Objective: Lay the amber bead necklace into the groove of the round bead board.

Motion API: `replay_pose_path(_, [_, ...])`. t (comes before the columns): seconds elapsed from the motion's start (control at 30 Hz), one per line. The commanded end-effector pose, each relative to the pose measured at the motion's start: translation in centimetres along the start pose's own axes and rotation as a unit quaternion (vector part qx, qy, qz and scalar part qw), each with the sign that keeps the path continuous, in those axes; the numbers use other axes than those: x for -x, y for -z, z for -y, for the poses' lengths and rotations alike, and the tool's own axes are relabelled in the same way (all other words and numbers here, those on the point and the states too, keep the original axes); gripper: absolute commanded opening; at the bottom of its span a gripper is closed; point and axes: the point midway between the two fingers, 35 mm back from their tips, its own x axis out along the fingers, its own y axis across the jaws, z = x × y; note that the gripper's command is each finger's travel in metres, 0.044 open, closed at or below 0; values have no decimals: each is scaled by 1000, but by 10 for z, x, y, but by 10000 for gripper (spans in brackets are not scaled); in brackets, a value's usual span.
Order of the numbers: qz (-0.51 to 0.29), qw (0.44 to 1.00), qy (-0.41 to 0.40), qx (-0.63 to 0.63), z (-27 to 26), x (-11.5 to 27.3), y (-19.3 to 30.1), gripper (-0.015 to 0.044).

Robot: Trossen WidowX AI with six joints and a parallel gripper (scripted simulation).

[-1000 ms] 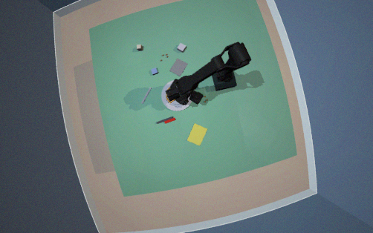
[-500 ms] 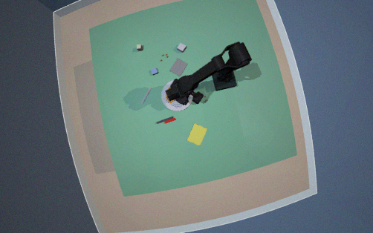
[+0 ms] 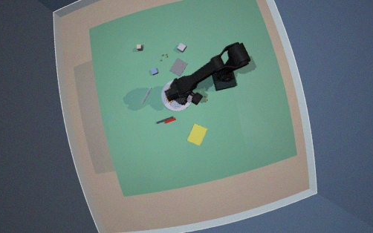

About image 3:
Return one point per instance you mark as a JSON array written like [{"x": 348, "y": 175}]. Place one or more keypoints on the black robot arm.
[{"x": 237, "y": 58}]

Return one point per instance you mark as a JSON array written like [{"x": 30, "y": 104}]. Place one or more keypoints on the small blue block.
[{"x": 154, "y": 71}]

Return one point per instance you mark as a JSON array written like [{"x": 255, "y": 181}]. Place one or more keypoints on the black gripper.
[{"x": 196, "y": 98}]

